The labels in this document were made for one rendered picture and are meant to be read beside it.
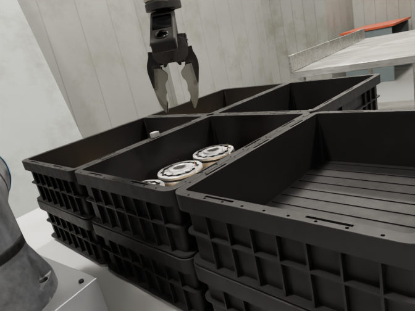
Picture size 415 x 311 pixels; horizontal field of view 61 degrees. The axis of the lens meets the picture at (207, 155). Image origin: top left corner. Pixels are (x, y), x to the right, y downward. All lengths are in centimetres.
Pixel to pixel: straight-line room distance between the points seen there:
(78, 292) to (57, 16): 350
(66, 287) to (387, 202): 50
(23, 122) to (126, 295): 243
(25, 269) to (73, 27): 354
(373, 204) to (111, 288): 50
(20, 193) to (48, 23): 172
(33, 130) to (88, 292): 251
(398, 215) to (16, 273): 53
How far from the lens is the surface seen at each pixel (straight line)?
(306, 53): 241
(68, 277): 63
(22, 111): 305
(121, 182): 57
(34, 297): 58
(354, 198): 60
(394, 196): 61
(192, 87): 73
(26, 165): 97
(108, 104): 407
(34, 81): 318
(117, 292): 74
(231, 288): 48
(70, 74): 386
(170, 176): 74
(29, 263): 60
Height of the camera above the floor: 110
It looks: 17 degrees down
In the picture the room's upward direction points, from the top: 13 degrees counter-clockwise
